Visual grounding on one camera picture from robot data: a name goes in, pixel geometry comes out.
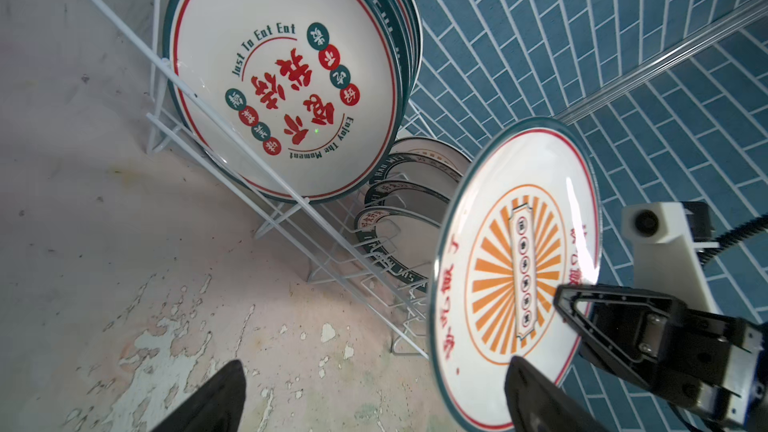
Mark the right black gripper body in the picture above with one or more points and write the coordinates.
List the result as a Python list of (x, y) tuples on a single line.
[(714, 366)]

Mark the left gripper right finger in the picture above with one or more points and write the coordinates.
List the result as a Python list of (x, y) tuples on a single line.
[(537, 404)]

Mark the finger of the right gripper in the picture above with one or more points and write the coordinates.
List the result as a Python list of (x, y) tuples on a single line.
[(626, 329)]

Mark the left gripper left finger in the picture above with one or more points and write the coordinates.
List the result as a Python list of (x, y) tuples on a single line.
[(216, 406)]

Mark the small orange sunburst plate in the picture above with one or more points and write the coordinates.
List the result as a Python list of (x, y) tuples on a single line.
[(523, 222)]

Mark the small green-rim plate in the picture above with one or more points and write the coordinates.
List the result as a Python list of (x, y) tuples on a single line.
[(409, 196), (418, 169), (400, 242)]

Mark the front large red-lettered plate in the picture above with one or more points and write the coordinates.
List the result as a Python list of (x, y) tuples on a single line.
[(295, 97)]

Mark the large red-lettered plate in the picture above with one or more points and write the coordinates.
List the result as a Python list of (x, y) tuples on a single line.
[(416, 12), (411, 18), (295, 97)]

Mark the back large red-lettered plate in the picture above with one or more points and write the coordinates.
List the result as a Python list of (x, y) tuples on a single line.
[(416, 12)]

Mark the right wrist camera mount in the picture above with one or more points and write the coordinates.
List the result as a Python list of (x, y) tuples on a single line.
[(665, 254)]

